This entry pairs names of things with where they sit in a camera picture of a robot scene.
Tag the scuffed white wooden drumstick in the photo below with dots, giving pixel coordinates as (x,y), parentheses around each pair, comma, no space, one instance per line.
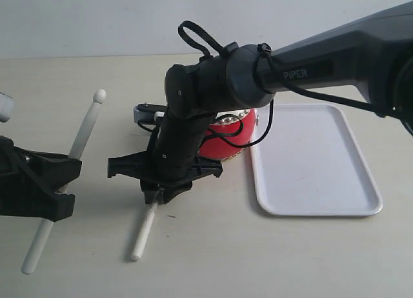
(144,231)

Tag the white rectangular plastic tray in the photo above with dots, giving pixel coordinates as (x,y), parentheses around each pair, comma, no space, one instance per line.
(310,165)

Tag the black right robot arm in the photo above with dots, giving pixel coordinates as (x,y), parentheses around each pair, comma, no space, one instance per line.
(364,64)

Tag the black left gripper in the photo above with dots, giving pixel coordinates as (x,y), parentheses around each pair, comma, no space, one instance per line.
(25,193)

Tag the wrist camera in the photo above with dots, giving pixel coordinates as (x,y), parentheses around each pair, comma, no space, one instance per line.
(6,107)
(148,113)

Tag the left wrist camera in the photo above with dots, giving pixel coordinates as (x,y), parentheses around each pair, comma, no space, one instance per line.
(6,107)

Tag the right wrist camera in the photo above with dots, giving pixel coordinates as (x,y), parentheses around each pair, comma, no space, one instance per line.
(148,113)

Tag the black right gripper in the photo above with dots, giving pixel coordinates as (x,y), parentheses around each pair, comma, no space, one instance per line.
(172,163)

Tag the small red drum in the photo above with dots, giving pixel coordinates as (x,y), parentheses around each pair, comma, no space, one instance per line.
(237,127)

